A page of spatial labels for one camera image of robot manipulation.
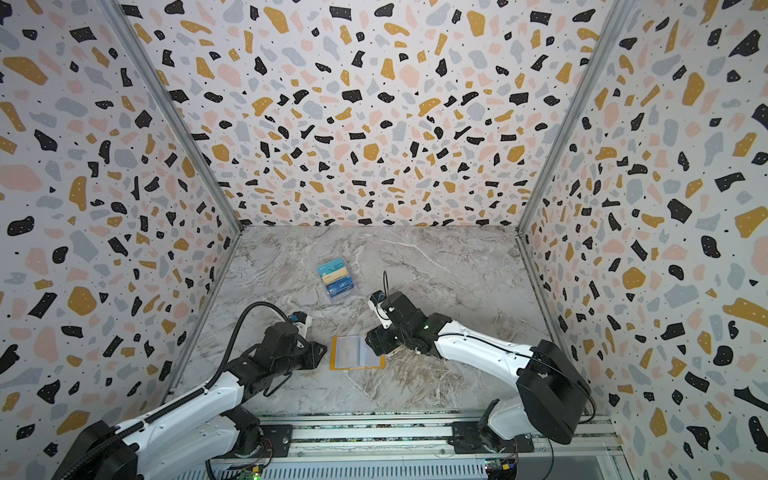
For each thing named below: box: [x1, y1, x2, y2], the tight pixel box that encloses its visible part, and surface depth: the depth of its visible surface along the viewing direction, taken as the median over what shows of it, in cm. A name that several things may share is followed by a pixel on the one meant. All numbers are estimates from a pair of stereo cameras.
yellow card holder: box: [329, 336, 387, 371], surface depth 89 cm
